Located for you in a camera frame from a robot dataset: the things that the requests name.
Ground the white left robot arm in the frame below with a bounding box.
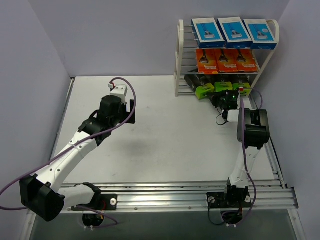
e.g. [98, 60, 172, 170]
[19, 95, 137, 222]

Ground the blue white Harry's razor box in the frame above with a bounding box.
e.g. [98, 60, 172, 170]
[217, 16, 253, 49]

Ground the orange Gillette razor box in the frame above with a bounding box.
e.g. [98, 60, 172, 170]
[235, 49, 258, 73]
[195, 48, 219, 75]
[214, 48, 238, 73]

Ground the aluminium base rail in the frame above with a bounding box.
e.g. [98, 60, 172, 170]
[42, 181, 300, 215]

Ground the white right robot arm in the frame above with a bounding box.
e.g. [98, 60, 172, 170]
[207, 87, 270, 209]

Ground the cream metal wire shelf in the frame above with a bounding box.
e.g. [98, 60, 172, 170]
[173, 19, 277, 97]

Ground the black green razor box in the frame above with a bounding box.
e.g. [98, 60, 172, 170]
[214, 75, 233, 93]
[231, 74, 251, 96]
[184, 74, 215, 100]

